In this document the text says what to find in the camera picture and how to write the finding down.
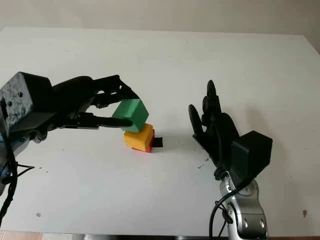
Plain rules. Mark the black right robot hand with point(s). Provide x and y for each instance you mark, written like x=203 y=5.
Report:
x=220 y=135

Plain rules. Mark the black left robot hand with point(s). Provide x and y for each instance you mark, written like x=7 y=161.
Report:
x=75 y=95

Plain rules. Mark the green wooden block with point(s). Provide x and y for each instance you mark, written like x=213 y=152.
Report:
x=132 y=112

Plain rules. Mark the red wooden block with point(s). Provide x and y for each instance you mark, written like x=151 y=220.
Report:
x=150 y=149

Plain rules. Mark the yellow wooden block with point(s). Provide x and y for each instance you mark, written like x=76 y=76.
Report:
x=137 y=140

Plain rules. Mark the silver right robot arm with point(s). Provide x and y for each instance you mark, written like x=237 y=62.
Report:
x=247 y=215

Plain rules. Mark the black tape strip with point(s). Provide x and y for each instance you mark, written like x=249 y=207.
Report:
x=158 y=142

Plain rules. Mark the small brown scrap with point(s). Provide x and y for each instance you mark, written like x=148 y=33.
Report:
x=304 y=213

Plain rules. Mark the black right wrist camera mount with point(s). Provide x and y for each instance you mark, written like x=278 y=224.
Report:
x=252 y=152

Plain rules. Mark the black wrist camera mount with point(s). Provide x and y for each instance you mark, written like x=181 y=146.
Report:
x=22 y=100
x=252 y=152

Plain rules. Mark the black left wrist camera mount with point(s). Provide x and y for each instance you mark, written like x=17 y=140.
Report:
x=22 y=100

